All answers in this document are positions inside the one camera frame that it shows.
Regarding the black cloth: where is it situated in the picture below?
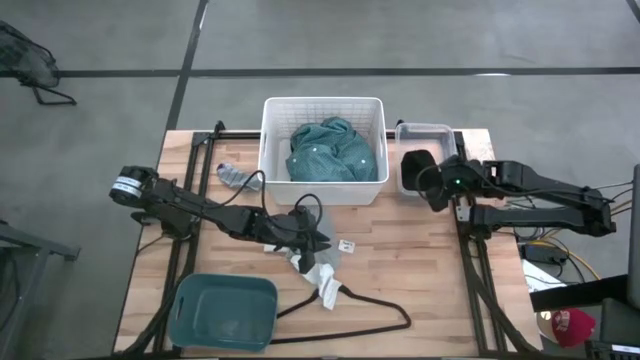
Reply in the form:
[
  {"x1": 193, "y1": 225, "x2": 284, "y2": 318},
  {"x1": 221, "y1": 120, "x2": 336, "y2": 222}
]
[{"x1": 400, "y1": 148, "x2": 441, "y2": 194}]

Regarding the grey striped sock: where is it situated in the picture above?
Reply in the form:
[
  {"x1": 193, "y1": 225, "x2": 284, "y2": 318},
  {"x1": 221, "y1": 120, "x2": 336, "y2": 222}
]
[{"x1": 216, "y1": 162, "x2": 264, "y2": 192}]

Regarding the black velvet clothes hanger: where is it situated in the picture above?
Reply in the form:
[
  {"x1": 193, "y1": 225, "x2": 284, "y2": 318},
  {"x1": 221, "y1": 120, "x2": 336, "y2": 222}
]
[{"x1": 269, "y1": 283, "x2": 413, "y2": 346}]

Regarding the red cap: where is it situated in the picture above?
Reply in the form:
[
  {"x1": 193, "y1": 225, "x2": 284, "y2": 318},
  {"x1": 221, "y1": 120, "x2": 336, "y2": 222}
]
[{"x1": 537, "y1": 308, "x2": 597, "y2": 349}]

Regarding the teal plastic bin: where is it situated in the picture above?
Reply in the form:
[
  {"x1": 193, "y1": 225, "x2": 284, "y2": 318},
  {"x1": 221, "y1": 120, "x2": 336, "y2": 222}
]
[{"x1": 167, "y1": 272, "x2": 279, "y2": 353}]

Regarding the black power brick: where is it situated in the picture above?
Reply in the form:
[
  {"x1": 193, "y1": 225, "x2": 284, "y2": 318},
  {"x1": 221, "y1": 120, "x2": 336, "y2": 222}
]
[{"x1": 519, "y1": 242, "x2": 569, "y2": 265}]

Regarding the black desk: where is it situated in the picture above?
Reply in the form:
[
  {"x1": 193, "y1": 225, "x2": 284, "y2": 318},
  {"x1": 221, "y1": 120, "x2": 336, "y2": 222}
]
[{"x1": 529, "y1": 273, "x2": 640, "y2": 360}]

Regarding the black mesh chair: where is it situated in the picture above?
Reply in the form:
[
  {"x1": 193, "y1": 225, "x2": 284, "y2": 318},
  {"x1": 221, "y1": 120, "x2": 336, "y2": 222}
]
[{"x1": 0, "y1": 19, "x2": 79, "y2": 106}]

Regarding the clear plastic bin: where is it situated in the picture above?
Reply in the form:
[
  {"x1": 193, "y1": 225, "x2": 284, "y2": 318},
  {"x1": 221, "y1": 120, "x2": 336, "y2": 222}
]
[{"x1": 394, "y1": 122, "x2": 460, "y2": 197}]

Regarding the yellow cable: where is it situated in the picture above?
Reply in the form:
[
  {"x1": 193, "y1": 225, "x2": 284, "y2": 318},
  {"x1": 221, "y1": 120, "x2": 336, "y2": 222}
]
[{"x1": 529, "y1": 239, "x2": 601, "y2": 281}]

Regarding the white plastic laundry basket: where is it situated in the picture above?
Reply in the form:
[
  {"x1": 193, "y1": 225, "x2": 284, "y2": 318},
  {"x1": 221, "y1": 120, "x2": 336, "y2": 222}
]
[{"x1": 257, "y1": 96, "x2": 390, "y2": 207}]

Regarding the left arm's gripper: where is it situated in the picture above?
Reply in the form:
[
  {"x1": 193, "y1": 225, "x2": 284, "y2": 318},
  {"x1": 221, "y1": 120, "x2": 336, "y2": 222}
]
[{"x1": 252, "y1": 208, "x2": 333, "y2": 275}]

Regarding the white cloth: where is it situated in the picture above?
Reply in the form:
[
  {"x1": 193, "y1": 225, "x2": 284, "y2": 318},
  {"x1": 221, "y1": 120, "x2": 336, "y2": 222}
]
[{"x1": 263, "y1": 243, "x2": 344, "y2": 310}]

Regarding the teal dotted shirt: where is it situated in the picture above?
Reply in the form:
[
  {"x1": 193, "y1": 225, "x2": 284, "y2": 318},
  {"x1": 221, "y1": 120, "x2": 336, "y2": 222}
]
[{"x1": 285, "y1": 116, "x2": 379, "y2": 183}]

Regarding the right arm's gripper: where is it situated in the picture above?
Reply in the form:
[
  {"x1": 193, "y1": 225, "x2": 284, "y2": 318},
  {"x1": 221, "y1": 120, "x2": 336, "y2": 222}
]
[{"x1": 425, "y1": 154, "x2": 482, "y2": 213}]

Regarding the grey side table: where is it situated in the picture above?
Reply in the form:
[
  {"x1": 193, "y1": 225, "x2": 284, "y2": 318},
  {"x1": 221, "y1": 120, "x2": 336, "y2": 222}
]
[{"x1": 0, "y1": 219, "x2": 81, "y2": 360}]

